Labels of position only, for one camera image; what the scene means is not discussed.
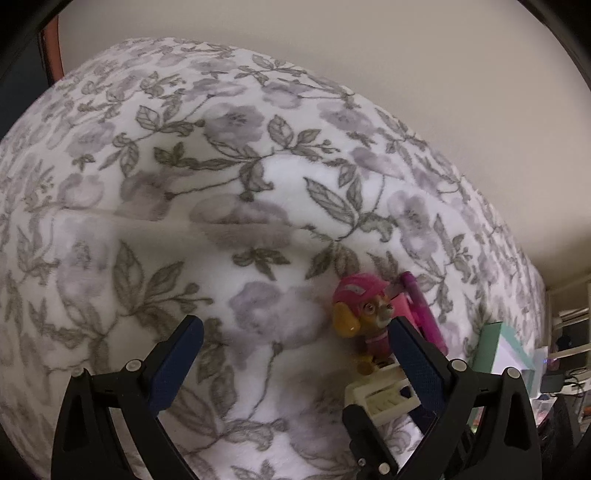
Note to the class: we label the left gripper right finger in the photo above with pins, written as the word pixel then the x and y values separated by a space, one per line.
pixel 484 426

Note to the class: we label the cream hair claw clip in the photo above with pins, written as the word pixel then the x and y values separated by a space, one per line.
pixel 386 395

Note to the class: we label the teal white tray box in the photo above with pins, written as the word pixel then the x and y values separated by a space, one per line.
pixel 499 349

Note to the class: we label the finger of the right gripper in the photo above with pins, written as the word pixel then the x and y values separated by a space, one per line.
pixel 372 455

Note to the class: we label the white power strip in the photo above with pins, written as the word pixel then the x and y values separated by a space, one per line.
pixel 540 358

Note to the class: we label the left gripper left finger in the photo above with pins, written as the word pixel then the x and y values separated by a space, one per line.
pixel 86 444

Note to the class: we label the floral white blanket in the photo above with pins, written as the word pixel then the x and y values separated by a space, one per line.
pixel 166 177

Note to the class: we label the white shelf furniture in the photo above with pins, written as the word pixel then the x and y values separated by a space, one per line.
pixel 568 334

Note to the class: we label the pink kids watch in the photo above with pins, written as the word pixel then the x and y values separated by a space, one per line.
pixel 410 302

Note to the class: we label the pink pup toy figure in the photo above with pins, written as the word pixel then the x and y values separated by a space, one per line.
pixel 362 311

